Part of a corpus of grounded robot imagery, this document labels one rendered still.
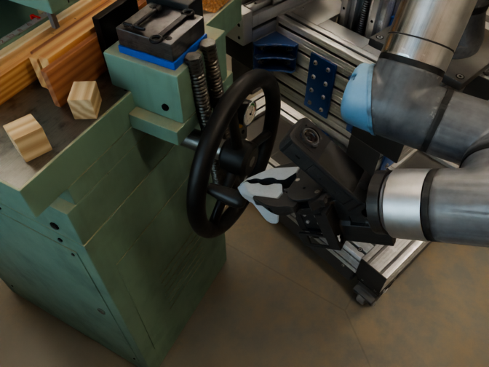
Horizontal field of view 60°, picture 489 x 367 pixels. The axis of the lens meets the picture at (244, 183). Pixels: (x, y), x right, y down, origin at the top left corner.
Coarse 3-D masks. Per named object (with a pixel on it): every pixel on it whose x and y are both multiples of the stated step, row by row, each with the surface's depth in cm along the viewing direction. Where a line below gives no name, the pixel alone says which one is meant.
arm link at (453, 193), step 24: (456, 168) 42; (480, 168) 40; (432, 192) 41; (456, 192) 39; (480, 192) 38; (432, 216) 40; (456, 216) 39; (480, 216) 38; (432, 240) 43; (456, 240) 41; (480, 240) 39
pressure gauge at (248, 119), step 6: (246, 102) 98; (252, 102) 98; (240, 108) 98; (246, 108) 98; (240, 114) 98; (246, 114) 99; (252, 114) 102; (240, 120) 99; (246, 120) 100; (252, 120) 103; (240, 126) 104; (246, 126) 101
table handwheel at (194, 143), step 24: (264, 72) 65; (240, 96) 59; (216, 120) 57; (264, 120) 80; (192, 144) 72; (216, 144) 57; (240, 144) 67; (264, 144) 81; (192, 168) 58; (240, 168) 68; (264, 168) 82; (192, 192) 59; (192, 216) 62; (216, 216) 70
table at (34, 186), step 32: (32, 96) 67; (128, 96) 67; (0, 128) 62; (64, 128) 62; (96, 128) 63; (128, 128) 70; (160, 128) 67; (192, 128) 70; (0, 160) 58; (32, 160) 58; (64, 160) 60; (0, 192) 58; (32, 192) 56
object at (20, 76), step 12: (84, 12) 75; (48, 36) 70; (12, 60) 66; (24, 60) 66; (0, 72) 64; (12, 72) 65; (24, 72) 67; (0, 84) 64; (12, 84) 66; (24, 84) 68; (0, 96) 65; (12, 96) 66
